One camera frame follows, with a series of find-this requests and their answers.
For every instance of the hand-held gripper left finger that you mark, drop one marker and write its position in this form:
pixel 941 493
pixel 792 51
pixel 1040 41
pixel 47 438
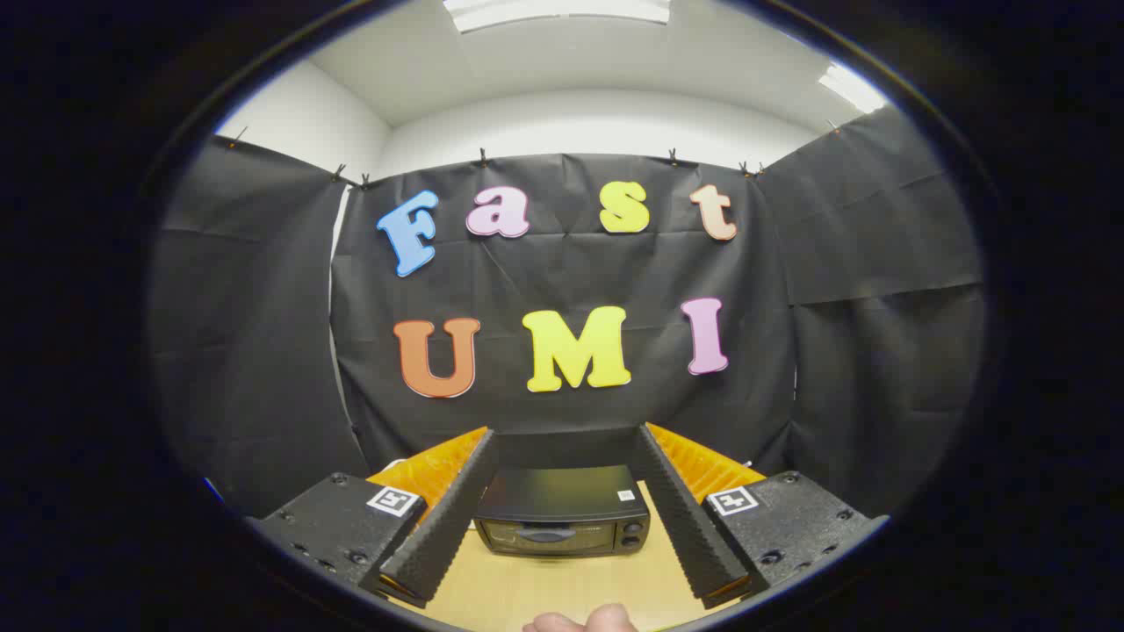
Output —
pixel 452 509

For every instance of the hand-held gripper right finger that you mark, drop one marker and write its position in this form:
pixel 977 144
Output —
pixel 680 509

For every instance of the black toaster oven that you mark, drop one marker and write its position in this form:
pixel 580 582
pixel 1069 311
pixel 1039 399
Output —
pixel 562 500

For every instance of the small ceiling light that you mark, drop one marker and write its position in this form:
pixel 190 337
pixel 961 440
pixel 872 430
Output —
pixel 850 88

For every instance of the long ceiling light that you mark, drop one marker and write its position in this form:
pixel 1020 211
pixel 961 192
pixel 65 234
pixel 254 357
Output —
pixel 558 10

